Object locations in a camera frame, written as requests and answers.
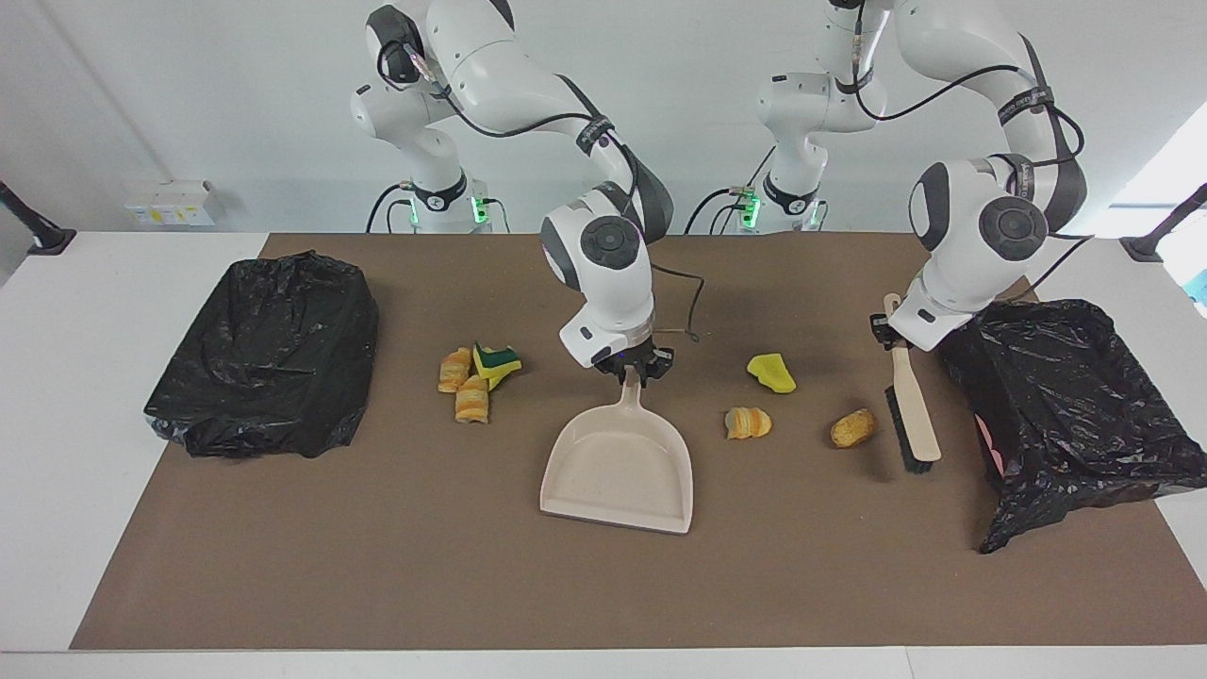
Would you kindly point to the curled green yellow sponge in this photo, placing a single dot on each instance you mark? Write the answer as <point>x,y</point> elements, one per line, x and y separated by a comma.
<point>496,361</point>

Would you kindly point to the striped orange pastry roll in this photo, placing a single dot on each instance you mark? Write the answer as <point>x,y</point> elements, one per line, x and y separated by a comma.
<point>471,401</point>
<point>454,371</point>

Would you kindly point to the beige hand brush black bristles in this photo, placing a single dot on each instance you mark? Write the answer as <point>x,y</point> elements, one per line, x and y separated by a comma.
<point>919,415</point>

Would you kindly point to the light blue object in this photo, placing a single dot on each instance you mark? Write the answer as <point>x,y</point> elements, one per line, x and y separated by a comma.
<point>1200,286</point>

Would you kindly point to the white wall socket box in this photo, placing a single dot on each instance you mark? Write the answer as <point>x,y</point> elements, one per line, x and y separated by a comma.
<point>170,206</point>

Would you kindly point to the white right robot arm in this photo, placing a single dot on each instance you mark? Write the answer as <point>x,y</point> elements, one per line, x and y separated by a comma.
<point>603,283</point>

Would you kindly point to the brown bread roll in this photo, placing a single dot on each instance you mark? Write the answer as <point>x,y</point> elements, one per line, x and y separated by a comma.
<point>853,429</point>

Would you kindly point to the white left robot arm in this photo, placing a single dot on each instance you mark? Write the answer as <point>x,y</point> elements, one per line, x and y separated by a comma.
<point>971,245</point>

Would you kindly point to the beige plastic dustpan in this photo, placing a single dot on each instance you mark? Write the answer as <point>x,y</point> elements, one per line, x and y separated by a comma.
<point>618,471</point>

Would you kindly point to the black plastic trash bag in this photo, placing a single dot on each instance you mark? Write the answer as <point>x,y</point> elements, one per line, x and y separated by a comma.
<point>264,349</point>
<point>1066,396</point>

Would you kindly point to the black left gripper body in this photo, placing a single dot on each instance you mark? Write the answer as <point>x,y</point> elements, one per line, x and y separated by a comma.
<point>881,332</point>

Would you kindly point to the striped croissant piece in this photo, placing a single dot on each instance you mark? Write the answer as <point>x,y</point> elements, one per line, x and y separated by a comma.
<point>748,423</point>

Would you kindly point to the brown table mat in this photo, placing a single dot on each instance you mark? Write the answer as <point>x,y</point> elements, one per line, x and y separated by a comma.
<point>377,547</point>

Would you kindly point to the small yellow green sponge piece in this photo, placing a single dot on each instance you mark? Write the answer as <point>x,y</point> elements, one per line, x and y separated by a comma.
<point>771,373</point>

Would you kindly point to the pink plastic bin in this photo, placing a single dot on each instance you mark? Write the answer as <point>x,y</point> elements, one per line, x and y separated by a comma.
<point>987,443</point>

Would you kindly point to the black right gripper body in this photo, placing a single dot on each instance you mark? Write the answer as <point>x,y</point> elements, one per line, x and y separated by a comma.
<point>646,361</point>

